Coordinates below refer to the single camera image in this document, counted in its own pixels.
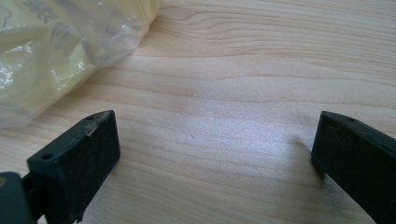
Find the clear plastic wrapper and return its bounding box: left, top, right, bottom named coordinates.
left=0, top=0, right=163, bottom=129

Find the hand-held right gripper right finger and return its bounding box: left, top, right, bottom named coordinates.
left=310, top=110, right=396, bottom=224

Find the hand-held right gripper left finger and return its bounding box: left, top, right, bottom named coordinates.
left=26, top=109, right=121, bottom=224

